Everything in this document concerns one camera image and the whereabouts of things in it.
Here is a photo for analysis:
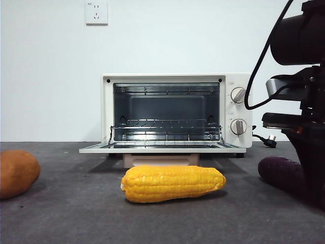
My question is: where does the purple eggplant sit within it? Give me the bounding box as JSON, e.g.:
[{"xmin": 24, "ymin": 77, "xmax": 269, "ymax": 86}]
[{"xmin": 257, "ymin": 156, "xmax": 305, "ymax": 190}]

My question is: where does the glass oven door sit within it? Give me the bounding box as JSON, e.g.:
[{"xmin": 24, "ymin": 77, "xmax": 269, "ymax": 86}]
[{"xmin": 79, "ymin": 141, "xmax": 247, "ymax": 169}]

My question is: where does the white toaster oven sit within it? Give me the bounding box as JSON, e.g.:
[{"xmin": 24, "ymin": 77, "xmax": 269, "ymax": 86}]
[{"xmin": 101, "ymin": 73, "xmax": 253, "ymax": 158}]

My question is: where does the white oven knob, beige grip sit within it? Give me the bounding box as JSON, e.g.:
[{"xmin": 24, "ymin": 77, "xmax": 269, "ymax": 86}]
[
  {"xmin": 230, "ymin": 87, "xmax": 247, "ymax": 104},
  {"xmin": 230, "ymin": 118, "xmax": 248, "ymax": 136}
]

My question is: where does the yellow corn cob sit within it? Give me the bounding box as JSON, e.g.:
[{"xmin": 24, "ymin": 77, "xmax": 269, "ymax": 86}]
[{"xmin": 120, "ymin": 164, "xmax": 228, "ymax": 203}]

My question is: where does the orange-brown sweet potato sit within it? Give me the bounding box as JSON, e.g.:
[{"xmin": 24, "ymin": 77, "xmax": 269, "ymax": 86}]
[{"xmin": 0, "ymin": 149, "xmax": 41, "ymax": 199}]

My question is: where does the black power cable with plug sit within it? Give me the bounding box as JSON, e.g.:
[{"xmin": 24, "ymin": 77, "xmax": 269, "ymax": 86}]
[{"xmin": 251, "ymin": 124, "xmax": 278, "ymax": 148}]

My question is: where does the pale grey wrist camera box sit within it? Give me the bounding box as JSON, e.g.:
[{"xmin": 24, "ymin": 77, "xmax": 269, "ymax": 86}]
[{"xmin": 265, "ymin": 74, "xmax": 309, "ymax": 100}]

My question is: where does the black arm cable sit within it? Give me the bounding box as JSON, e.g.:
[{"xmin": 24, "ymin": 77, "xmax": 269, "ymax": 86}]
[{"xmin": 245, "ymin": 0, "xmax": 295, "ymax": 110}]

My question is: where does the metal wire oven rack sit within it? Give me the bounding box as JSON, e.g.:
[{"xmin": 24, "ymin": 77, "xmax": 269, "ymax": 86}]
[{"xmin": 109, "ymin": 118, "xmax": 224, "ymax": 143}]

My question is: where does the white wall socket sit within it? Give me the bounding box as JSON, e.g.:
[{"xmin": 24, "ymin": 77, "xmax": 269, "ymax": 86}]
[{"xmin": 85, "ymin": 1, "xmax": 109, "ymax": 25}]

